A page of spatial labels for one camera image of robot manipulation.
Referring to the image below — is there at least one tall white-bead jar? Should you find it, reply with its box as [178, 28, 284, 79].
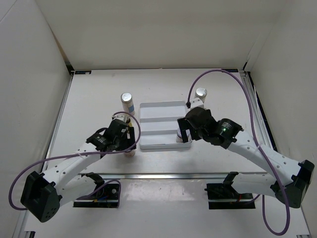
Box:
[120, 92, 135, 115]
[195, 87, 208, 104]

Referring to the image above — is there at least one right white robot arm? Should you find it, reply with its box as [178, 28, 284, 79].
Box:
[177, 107, 315, 208]

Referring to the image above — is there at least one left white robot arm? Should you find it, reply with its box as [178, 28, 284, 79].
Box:
[20, 119, 136, 223]

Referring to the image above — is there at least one white divided tray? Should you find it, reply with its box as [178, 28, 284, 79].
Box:
[139, 101, 192, 151]

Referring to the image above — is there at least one right black corner label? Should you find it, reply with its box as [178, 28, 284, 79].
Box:
[223, 68, 239, 73]

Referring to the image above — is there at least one black corner label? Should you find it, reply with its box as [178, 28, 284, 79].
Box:
[223, 68, 239, 73]
[74, 70, 92, 75]

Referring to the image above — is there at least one left black corner label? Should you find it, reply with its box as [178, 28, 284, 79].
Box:
[74, 70, 92, 75]

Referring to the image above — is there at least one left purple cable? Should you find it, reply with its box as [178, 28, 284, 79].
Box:
[9, 112, 142, 211]

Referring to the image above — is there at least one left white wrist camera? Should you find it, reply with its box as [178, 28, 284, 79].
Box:
[112, 114, 128, 122]

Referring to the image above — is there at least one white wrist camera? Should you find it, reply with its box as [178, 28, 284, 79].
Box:
[112, 114, 128, 122]
[186, 98, 205, 110]

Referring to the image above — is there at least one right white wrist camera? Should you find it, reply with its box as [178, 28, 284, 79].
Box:
[186, 98, 205, 110]

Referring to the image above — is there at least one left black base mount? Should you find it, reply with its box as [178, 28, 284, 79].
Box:
[73, 173, 121, 208]

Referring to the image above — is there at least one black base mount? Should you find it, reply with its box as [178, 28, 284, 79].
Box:
[204, 172, 260, 210]
[73, 173, 121, 208]

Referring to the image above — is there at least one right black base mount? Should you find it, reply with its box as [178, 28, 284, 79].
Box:
[204, 172, 260, 210]

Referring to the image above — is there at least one aluminium front rail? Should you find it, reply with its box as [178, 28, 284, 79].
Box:
[43, 172, 267, 181]

